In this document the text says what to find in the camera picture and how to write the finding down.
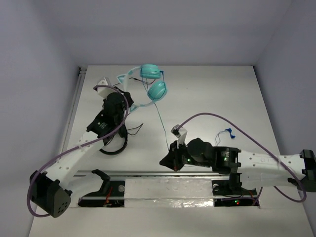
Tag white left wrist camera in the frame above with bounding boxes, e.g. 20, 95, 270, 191
93, 77, 113, 99

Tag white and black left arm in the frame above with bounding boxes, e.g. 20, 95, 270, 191
26, 88, 133, 218

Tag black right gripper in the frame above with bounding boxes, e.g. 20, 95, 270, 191
159, 140, 212, 171

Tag black headphones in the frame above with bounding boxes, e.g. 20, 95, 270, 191
99, 125, 128, 156

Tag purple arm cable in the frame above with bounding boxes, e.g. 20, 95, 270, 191
177, 113, 307, 205
26, 85, 130, 218

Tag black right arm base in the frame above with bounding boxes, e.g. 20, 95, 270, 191
212, 174, 260, 207

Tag white front cover board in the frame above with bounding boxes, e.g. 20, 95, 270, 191
28, 176, 312, 237

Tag teal cat ear headphones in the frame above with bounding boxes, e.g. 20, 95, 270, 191
117, 64, 168, 112

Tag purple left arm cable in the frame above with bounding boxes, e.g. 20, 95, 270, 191
26, 85, 130, 218

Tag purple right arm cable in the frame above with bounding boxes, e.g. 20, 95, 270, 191
177, 113, 307, 205

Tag aluminium left rail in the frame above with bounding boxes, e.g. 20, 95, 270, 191
71, 66, 87, 115

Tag blue headphone cable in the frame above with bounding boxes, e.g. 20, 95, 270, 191
140, 70, 237, 151

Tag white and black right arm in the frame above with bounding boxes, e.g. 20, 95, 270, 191
159, 138, 316, 196

